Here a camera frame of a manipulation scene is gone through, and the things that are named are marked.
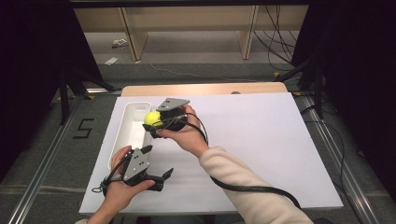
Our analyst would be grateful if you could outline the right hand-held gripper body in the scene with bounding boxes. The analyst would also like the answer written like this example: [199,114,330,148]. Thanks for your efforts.
[150,97,191,140]

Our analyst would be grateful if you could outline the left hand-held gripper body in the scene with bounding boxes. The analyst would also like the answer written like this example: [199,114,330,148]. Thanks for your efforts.
[122,147,164,191]

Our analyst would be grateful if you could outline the yellow tennis ball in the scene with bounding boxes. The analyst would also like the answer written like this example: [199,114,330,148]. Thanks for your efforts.
[143,110,163,127]

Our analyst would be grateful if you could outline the white plastic bin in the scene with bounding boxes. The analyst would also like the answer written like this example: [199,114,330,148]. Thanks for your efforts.
[106,102,153,171]

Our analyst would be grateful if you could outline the person's right hand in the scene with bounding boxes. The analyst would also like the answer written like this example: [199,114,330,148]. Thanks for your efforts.
[156,104,210,159]

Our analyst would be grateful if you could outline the person's left hand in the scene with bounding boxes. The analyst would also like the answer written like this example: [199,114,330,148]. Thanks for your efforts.
[103,145,157,213]

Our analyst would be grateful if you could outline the light wooden table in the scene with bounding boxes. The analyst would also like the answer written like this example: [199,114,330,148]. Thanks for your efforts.
[120,81,289,97]

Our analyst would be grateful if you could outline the white board mat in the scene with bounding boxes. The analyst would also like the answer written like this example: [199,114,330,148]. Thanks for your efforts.
[78,92,344,216]

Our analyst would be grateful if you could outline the small white floor device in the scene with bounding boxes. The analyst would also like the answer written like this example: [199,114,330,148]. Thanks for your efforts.
[111,37,129,49]

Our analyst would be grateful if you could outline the black tripod stand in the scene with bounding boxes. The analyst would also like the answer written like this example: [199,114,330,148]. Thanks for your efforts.
[274,55,325,119]
[58,65,117,126]

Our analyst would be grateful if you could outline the light wooden desk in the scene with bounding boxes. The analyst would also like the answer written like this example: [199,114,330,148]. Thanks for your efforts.
[73,4,310,62]

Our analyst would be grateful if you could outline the black curtain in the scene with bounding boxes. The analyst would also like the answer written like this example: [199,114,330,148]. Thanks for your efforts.
[291,0,396,195]
[0,0,105,183]

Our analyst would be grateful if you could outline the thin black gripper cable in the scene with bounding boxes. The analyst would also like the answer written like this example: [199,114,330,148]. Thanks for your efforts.
[91,153,133,195]

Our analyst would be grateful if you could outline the white floor cable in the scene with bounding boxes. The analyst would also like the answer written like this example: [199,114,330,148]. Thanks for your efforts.
[148,63,260,84]

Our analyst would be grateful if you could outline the short aluminium rail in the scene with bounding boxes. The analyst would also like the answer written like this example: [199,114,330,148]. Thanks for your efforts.
[85,87,123,95]

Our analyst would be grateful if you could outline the thick black gripper cable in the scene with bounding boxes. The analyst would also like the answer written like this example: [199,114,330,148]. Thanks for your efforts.
[181,112,302,210]

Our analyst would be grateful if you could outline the aluminium floor rail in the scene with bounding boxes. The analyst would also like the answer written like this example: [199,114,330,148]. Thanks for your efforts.
[299,94,381,224]
[7,95,86,224]

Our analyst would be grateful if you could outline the black hanging cables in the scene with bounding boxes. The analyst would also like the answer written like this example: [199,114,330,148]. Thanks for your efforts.
[252,4,301,65]

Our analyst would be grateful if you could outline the thin black floor cable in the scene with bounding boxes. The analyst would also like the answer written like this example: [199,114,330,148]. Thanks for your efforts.
[300,105,366,200]

